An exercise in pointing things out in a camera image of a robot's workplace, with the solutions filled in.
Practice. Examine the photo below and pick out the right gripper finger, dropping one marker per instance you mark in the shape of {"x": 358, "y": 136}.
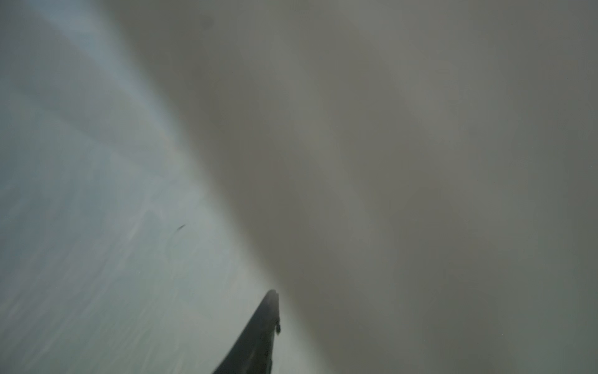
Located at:
{"x": 252, "y": 352}

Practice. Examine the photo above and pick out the white plastic bag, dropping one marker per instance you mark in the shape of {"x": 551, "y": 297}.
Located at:
{"x": 416, "y": 179}

